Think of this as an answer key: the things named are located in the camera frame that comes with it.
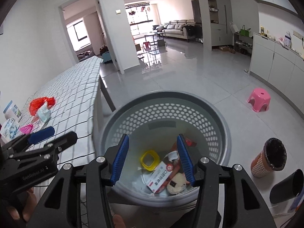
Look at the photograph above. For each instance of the grey perforated laundry basket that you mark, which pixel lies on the grey perforated laundry basket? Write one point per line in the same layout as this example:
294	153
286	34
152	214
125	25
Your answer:
153	122

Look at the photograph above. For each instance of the red toothpaste box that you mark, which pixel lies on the red toothpaste box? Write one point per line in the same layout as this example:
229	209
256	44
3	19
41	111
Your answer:
165	171

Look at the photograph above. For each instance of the checkered small trash bin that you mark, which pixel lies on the checkered small trash bin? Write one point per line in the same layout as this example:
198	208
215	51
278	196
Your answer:
273	157

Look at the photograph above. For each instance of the beige round plush pouch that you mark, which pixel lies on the beige round plush pouch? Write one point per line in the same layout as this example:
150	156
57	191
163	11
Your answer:
177	184

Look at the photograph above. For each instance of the beige sofa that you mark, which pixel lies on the beige sofa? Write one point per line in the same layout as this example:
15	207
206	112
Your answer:
181	29

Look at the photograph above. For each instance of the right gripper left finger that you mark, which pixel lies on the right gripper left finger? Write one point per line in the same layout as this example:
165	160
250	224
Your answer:
59	206

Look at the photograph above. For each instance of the red plastic bag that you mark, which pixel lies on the red plastic bag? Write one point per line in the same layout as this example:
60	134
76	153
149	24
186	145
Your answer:
37	103

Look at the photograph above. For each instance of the blue white tissue pack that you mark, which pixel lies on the blue white tissue pack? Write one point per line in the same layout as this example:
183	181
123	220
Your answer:
9	130

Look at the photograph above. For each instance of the light blue wipes packet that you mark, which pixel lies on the light blue wipes packet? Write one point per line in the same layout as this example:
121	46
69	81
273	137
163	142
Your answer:
44	113

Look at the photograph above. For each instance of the white low cabinet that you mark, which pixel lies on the white low cabinet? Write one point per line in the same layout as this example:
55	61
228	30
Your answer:
280	68

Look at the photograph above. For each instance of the white jar blue lid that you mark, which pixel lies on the white jar blue lid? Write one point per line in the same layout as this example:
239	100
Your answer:
12	111

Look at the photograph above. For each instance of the red small stool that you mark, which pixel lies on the red small stool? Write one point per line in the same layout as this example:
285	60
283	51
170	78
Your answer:
147	46

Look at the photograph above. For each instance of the checkered white tablecloth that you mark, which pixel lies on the checkered white tablecloth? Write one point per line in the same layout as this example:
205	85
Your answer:
75	91

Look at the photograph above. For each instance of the pink triangular wrapper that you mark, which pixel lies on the pink triangular wrapper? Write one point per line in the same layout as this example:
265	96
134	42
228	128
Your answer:
27	129

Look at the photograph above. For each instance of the white robot figure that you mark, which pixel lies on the white robot figure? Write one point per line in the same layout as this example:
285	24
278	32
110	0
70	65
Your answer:
287	40

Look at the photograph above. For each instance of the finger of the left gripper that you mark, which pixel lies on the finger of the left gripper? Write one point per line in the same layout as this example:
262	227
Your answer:
51	149
22	142

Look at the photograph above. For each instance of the green tote bag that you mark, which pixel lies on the green tote bag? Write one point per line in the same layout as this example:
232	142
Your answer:
245	31

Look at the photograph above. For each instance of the glass coffee table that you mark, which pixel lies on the glass coffee table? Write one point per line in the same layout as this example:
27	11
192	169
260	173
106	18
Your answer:
155	36

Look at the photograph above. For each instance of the black cylinder object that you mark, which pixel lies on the black cylinder object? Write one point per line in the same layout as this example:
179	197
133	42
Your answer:
288	188

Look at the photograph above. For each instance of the pink plastic stool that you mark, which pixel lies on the pink plastic stool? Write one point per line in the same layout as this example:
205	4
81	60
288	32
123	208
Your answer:
260	99

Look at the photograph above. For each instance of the person's left hand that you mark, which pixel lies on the person's left hand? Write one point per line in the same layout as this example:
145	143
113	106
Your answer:
28	207

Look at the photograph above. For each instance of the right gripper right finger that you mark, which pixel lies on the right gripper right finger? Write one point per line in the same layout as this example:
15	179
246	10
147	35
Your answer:
227	195

